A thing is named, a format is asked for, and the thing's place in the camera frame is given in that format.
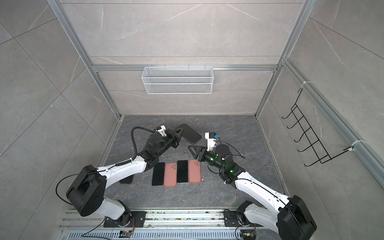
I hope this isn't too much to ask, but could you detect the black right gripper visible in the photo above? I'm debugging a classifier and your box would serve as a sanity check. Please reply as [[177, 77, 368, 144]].
[[188, 145, 226, 173]]

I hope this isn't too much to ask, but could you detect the black pad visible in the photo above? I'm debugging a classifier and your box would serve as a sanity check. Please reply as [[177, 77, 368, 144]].
[[177, 124, 202, 145], [119, 175, 134, 184]]

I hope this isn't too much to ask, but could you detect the black phone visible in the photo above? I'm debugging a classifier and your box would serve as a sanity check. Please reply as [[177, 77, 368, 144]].
[[152, 163, 166, 186], [177, 160, 189, 183]]

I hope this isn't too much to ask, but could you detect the pink phone case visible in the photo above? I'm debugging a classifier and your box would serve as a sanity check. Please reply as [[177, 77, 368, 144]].
[[164, 163, 178, 188]]

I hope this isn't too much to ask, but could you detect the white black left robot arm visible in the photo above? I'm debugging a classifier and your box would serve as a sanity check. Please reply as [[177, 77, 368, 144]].
[[66, 126, 184, 227]]

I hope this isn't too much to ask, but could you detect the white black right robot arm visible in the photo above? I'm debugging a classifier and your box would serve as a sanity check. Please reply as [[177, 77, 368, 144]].
[[188, 144, 317, 240]]

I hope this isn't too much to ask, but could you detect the small circuit board right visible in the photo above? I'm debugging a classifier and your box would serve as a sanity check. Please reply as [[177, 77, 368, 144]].
[[240, 230, 257, 240]]

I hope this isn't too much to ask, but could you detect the small circuit board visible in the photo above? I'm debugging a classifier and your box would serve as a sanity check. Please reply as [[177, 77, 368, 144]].
[[119, 230, 134, 238], [240, 230, 257, 240]]

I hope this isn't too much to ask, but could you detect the small circuit board left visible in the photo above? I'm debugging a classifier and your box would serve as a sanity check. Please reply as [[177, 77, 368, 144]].
[[119, 230, 134, 238]]

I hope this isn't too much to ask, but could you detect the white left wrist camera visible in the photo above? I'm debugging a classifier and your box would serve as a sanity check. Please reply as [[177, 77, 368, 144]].
[[156, 125, 167, 137]]

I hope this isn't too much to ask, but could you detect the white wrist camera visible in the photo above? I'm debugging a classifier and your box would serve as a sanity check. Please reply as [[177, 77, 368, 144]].
[[205, 132, 219, 152], [156, 125, 167, 137]]

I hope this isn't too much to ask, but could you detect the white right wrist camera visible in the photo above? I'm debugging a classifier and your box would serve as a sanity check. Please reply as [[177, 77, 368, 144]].
[[205, 132, 219, 152]]

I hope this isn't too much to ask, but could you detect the white wire mesh basket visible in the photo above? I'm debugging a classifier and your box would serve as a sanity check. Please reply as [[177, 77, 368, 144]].
[[142, 67, 214, 95]]

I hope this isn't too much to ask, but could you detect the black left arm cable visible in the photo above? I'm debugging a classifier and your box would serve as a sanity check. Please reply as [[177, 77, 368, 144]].
[[130, 126, 157, 161]]

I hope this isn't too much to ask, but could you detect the black wire hook rack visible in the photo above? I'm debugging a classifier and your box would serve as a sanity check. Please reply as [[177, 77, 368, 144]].
[[281, 89, 355, 168]]

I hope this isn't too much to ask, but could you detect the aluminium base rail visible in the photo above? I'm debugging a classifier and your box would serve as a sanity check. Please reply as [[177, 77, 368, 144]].
[[54, 209, 280, 240]]

